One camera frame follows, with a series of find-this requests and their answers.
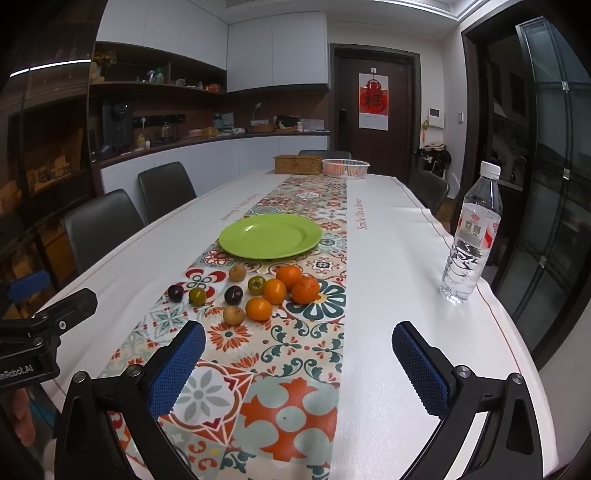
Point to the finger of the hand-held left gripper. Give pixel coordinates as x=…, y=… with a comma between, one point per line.
x=74, y=301
x=27, y=284

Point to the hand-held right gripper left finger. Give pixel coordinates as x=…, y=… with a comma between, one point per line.
x=178, y=369

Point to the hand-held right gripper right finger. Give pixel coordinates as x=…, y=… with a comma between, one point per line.
x=422, y=369

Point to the dark purple plum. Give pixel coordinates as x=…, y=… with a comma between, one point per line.
x=233, y=294
x=175, y=292

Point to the brown kiwi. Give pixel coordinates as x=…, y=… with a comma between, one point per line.
x=234, y=315
x=237, y=272

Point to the small orange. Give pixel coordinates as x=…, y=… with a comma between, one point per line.
x=258, y=309
x=305, y=290
x=289, y=275
x=274, y=292

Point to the green plate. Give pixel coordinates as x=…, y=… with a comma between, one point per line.
x=270, y=235

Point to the person's left hand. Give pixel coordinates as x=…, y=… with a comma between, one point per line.
x=22, y=413

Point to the grey dining chair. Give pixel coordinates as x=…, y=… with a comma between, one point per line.
x=429, y=189
x=323, y=153
x=166, y=184
x=99, y=226

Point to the patterned table runner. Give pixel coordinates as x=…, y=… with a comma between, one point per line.
x=286, y=415

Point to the clear plastic water bottle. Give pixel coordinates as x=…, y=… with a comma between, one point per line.
x=471, y=240

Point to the dark glass display cabinet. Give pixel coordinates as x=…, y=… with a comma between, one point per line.
x=46, y=138

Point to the small yellow bottle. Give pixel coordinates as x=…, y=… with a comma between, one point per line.
x=141, y=141

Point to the black coffee machine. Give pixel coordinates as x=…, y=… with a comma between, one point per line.
x=116, y=127

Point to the glass kettle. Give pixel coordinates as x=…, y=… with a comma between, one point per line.
x=168, y=133

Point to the rack with clothes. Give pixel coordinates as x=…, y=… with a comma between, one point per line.
x=434, y=157

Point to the clear plastic fruit container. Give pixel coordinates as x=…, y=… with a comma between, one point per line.
x=346, y=168

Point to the white lower cabinets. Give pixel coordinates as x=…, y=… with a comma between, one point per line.
x=240, y=154

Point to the white cabinets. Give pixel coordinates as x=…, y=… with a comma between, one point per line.
x=277, y=50
x=240, y=154

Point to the glass sliding door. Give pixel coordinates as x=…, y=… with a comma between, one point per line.
x=554, y=184

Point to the metal faucet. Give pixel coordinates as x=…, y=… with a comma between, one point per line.
x=520, y=162

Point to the teal container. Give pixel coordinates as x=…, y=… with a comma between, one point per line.
x=219, y=123

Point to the hanging ornament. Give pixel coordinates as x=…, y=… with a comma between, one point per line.
x=424, y=134

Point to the woven wicker box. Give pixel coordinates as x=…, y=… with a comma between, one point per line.
x=298, y=165

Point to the white intercom panel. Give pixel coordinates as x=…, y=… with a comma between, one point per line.
x=434, y=117

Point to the orange box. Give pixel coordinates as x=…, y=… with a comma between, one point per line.
x=214, y=87

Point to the wicker basket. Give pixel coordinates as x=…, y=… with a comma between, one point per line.
x=262, y=128

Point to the white desk lamp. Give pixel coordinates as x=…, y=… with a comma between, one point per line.
x=256, y=110

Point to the black bag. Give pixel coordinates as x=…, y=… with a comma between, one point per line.
x=288, y=122

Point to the dark brown door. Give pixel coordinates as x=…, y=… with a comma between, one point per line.
x=346, y=83

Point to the white upper cabinets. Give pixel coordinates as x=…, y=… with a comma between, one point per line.
x=277, y=50

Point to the dark wooden wall shelf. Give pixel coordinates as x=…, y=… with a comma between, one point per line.
x=138, y=87

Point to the red and white wall calendar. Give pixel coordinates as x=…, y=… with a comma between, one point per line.
x=374, y=99

